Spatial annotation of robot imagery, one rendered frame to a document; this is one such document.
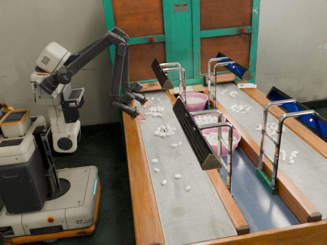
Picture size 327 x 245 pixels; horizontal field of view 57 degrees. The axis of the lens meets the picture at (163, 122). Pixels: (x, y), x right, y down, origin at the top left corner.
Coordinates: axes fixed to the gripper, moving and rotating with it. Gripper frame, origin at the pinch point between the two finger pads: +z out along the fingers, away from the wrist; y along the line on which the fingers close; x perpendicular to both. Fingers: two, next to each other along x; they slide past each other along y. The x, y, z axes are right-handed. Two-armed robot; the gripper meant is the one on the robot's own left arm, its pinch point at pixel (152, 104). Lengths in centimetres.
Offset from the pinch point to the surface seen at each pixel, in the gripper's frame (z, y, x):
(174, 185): 3, -96, 8
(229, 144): 7, -107, -29
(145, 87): -0.8, 41.2, -0.8
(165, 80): -11.5, -29.9, -26.3
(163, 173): 1, -84, 10
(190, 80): 33, 46, -27
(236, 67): 33, -16, -60
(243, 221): 20, -131, -8
